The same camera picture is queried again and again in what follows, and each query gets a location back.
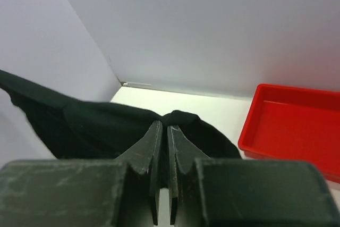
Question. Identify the red plastic bin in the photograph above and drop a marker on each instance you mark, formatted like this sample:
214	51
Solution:
294	123

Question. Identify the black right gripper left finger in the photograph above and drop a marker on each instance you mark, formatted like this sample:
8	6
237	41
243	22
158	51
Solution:
139	198

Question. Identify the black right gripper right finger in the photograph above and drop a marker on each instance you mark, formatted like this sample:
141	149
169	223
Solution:
186	180

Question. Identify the black t shirt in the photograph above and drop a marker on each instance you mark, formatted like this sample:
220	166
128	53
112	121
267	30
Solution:
75	129

